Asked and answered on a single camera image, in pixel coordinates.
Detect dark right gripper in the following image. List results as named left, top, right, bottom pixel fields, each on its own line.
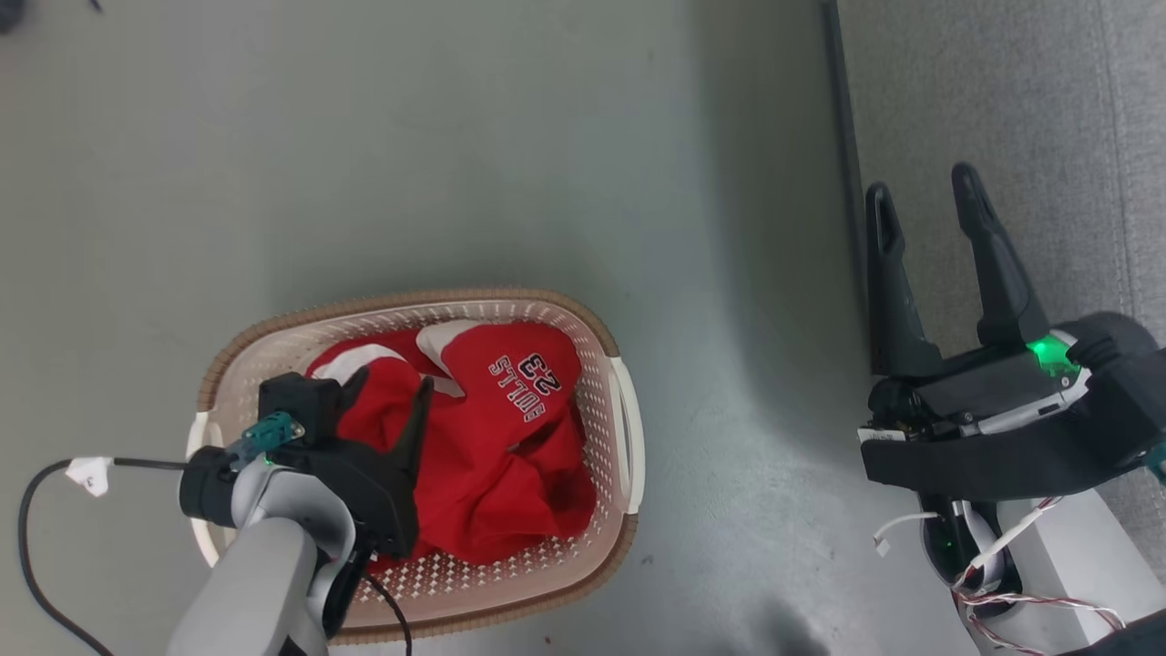
left=860, top=162, right=1093, bottom=447

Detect grey fabric sofa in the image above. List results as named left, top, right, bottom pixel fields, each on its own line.
left=823, top=0, right=1166, bottom=586

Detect teal cable connector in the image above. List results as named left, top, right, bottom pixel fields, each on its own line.
left=239, top=411, right=306, bottom=461

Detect red white twisted wires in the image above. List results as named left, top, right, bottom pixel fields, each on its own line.
left=950, top=496, right=1130, bottom=656

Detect red Bulls 23 jersey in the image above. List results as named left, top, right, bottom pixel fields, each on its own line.
left=414, top=319, right=599, bottom=566

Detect white cable with plug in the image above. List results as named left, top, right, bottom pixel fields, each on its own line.
left=872, top=511, right=941, bottom=558

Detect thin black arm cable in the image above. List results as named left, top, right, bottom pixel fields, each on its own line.
left=360, top=572, right=414, bottom=656

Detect beige perforated laundry basket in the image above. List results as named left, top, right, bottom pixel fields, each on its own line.
left=185, top=289, right=646, bottom=646

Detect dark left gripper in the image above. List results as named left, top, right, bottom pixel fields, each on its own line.
left=267, top=365, right=435, bottom=559

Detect black cable with white tag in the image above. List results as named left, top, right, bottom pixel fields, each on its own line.
left=18, top=455, right=194, bottom=656

